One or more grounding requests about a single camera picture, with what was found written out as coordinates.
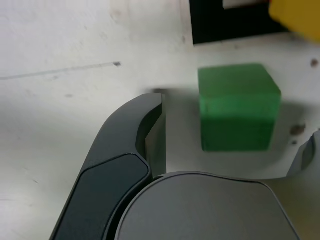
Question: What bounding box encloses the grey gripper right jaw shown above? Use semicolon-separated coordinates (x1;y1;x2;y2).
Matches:
104;129;320;240

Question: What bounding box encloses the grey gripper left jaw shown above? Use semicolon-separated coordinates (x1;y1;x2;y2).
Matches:
48;92;168;240

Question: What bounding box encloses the green cube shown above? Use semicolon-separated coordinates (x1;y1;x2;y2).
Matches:
197;62;283;153

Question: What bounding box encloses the yellow cube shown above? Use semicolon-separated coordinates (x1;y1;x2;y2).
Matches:
268;0;320;43

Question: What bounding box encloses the black tape square outline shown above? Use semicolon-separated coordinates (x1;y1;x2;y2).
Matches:
189;0;291;46

